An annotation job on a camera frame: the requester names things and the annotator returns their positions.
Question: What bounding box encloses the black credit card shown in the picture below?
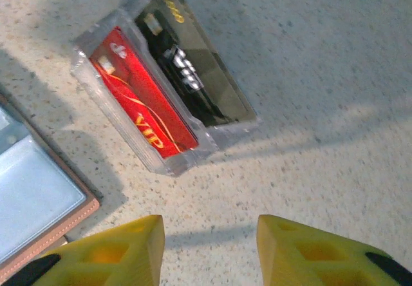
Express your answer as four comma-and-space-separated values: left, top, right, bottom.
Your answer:
133, 0, 258, 128

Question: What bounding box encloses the red credit card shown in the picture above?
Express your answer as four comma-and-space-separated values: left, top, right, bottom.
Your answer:
89, 26, 199, 160

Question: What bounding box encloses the brown leather card holder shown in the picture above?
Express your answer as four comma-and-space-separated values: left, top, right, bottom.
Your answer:
0, 92, 101, 283

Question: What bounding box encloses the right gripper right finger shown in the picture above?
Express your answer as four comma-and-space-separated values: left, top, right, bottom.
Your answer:
256, 214, 412, 286

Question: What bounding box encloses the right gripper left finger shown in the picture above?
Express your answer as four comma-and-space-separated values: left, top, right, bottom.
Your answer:
0, 214, 165, 286

